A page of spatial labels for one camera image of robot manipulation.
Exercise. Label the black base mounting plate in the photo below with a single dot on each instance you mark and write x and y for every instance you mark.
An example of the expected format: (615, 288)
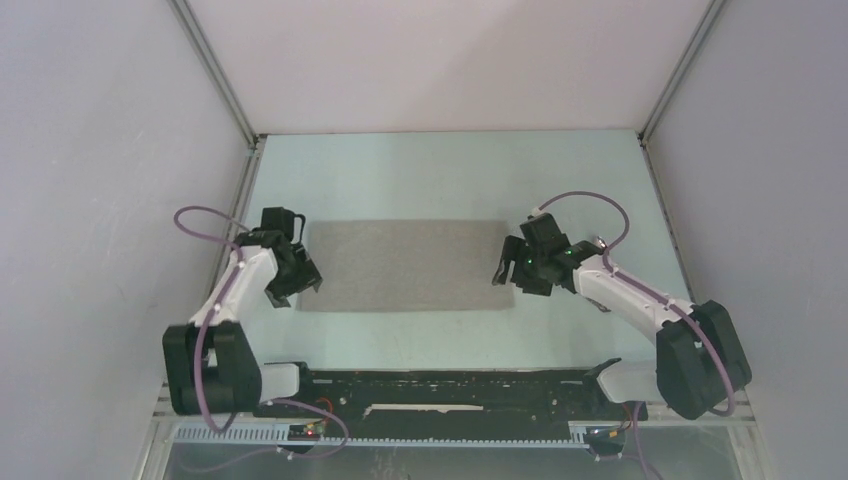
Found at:
(536, 406)

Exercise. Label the grey cloth napkin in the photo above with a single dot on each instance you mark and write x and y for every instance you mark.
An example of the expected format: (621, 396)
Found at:
(393, 266)

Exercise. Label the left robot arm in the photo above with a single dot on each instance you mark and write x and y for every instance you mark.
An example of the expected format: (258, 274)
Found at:
(210, 365)

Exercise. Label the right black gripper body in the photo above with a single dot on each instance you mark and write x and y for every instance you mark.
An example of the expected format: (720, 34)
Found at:
(532, 278)

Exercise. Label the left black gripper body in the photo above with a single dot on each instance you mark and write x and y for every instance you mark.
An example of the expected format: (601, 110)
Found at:
(283, 282)

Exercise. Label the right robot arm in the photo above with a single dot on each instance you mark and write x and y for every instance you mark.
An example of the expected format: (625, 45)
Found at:
(699, 361)

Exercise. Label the pink metal fork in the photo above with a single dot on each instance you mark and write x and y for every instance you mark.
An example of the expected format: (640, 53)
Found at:
(599, 306)

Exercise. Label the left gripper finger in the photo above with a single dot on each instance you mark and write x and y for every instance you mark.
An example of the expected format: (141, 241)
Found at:
(307, 275)
(278, 298)

